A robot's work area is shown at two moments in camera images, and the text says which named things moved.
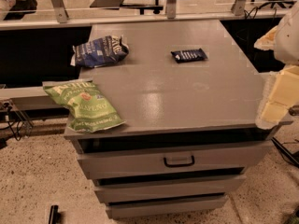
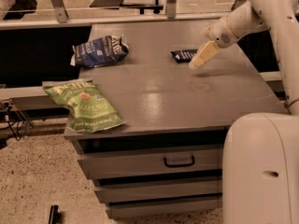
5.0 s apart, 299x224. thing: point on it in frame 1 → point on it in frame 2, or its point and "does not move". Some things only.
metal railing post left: (62, 15) does not move
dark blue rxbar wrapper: (189, 55) does not move
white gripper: (288, 41) → (220, 33)
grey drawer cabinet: (189, 97) does not move
